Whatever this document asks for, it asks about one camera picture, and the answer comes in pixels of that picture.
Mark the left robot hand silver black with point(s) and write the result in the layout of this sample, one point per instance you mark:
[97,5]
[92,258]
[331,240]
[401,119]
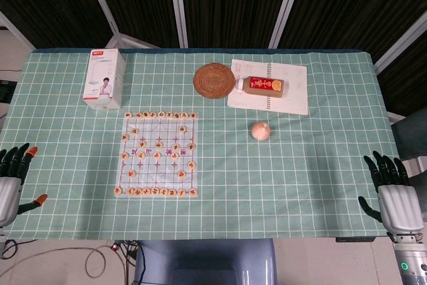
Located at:
[10,198]

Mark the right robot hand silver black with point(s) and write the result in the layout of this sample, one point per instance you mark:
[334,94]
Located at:
[400,208]

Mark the wooden chess piece red lettering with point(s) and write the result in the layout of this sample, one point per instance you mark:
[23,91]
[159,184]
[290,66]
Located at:
[181,174]
[172,192]
[174,155]
[156,155]
[154,191]
[131,173]
[140,155]
[117,190]
[137,192]
[129,192]
[146,192]
[193,192]
[181,192]
[124,155]
[191,165]
[163,192]

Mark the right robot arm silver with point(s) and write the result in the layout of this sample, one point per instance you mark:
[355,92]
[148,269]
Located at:
[410,261]

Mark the wooden chess piece dark lettering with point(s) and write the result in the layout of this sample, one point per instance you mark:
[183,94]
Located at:
[134,130]
[182,129]
[127,115]
[184,115]
[175,147]
[153,115]
[193,115]
[145,115]
[161,115]
[136,115]
[125,137]
[159,145]
[142,144]
[169,115]
[191,146]
[177,115]

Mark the translucent chess board sheet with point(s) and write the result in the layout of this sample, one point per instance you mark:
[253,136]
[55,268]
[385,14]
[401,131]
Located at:
[160,168]

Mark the grey chair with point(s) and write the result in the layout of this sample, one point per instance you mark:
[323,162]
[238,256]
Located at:
[412,131]

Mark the black device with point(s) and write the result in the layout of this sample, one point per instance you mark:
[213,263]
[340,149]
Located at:
[5,91]

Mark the white lamp carton box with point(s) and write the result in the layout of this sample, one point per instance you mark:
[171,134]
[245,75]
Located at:
[103,78]

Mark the white spiral notebook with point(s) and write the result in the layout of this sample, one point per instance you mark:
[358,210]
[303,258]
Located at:
[293,98]

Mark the pale pink ball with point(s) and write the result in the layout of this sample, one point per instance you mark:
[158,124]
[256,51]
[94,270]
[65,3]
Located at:
[261,131]

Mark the green checked tablecloth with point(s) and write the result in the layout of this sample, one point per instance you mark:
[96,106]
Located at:
[233,171]

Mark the brown drink bottle red label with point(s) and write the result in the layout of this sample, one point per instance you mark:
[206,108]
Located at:
[263,87]

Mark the blue-grey robot torso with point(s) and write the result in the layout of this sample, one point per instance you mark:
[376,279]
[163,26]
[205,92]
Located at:
[207,261]

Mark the round woven rattan coaster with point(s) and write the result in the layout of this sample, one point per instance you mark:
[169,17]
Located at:
[214,80]

